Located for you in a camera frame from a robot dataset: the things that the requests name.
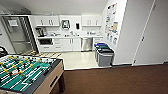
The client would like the blue lid trash bin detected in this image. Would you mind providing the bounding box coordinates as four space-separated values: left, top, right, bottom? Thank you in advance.
94 42 109 49

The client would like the white two-door base cabinet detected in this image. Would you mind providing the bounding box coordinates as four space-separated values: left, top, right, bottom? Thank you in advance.
62 37 82 53

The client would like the white paper sheet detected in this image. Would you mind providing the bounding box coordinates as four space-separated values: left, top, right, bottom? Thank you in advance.
8 19 19 28

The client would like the black coffee machine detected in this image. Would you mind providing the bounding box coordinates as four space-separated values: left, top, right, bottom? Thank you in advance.
35 27 46 38

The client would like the stainless steel refrigerator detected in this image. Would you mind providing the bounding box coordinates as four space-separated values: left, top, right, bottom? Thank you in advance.
1 15 36 54

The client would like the black chair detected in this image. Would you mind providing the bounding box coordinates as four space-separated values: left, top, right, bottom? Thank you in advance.
0 45 8 58

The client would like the white drawer unit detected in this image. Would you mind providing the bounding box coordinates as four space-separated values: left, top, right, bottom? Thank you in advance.
38 37 64 53
92 36 104 51

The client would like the colourful wall poster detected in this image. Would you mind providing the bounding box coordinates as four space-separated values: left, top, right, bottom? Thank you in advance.
104 3 120 36

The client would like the green foosball table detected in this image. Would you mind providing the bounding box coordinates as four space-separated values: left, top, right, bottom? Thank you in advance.
0 54 67 94

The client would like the grey trash bin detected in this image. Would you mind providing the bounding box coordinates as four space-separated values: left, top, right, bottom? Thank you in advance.
96 49 115 68

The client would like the white door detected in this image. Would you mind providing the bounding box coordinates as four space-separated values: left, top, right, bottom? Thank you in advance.
133 0 168 66

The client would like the stainless steel dishwasher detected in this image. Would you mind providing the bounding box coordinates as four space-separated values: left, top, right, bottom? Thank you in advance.
81 37 94 52

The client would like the green lid trash bin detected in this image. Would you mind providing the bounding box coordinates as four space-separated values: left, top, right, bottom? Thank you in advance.
95 45 113 52

